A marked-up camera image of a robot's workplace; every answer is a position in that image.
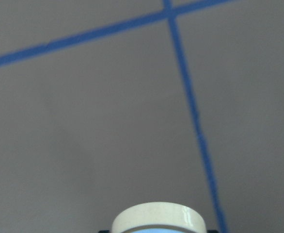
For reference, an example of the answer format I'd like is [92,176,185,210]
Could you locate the blue tape line lengthwise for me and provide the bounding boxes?
[163,0,229,233]

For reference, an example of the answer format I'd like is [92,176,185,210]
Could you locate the blue tape line crosswise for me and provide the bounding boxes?
[0,0,227,67]

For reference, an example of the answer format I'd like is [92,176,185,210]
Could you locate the blue and white bell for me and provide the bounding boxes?
[111,201,207,233]

